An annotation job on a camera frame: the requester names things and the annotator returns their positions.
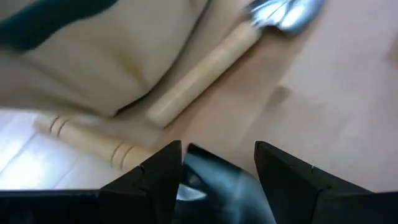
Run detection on steel trowel with wooden handle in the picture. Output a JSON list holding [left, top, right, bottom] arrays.
[[146, 0, 326, 129]]

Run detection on beige green-trimmed gardening bag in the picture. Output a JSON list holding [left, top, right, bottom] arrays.
[[0, 0, 218, 119]]

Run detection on black pruning shears with strap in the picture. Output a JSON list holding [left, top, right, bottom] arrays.
[[174, 142, 277, 224]]

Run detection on garden tool with grooved wooden handle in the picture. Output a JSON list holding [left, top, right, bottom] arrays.
[[33, 113, 156, 172]]

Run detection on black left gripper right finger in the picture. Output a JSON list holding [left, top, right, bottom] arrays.
[[254, 140, 331, 224]]

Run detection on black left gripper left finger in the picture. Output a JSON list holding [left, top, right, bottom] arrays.
[[99, 139, 183, 224]]

